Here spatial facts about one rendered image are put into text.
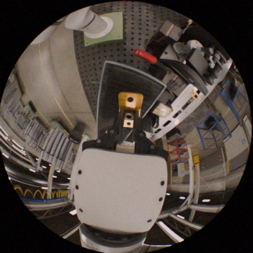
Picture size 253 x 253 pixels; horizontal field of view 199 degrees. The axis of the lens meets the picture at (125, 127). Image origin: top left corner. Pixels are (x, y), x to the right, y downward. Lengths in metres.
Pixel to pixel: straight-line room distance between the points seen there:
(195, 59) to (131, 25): 0.55
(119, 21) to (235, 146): 8.36
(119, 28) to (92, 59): 0.34
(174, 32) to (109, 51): 0.48
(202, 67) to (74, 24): 0.43
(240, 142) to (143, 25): 8.16
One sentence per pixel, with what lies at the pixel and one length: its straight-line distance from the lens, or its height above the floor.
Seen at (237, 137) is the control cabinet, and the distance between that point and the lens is 8.18.
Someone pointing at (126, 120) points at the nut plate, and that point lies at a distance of 0.15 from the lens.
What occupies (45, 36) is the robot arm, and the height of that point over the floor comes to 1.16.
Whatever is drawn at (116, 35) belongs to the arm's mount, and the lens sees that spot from 0.57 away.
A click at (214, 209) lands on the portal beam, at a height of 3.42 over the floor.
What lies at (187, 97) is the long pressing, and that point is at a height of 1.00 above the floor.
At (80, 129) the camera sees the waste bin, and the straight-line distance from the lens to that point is 2.66.
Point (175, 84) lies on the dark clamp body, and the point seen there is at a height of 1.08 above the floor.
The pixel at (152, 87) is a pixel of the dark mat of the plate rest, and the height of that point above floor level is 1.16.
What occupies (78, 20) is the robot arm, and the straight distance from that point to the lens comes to 0.39.
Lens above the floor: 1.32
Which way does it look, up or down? 36 degrees down
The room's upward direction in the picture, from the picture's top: 171 degrees counter-clockwise
